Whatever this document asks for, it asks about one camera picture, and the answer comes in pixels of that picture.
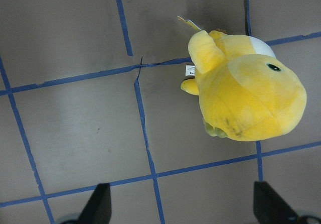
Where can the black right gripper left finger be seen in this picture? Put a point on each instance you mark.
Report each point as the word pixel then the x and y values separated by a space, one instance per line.
pixel 97 209

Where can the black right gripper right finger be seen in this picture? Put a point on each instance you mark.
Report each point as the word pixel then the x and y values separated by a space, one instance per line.
pixel 270 207

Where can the yellow plush toy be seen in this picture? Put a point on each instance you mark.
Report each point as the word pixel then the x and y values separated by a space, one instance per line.
pixel 245 93

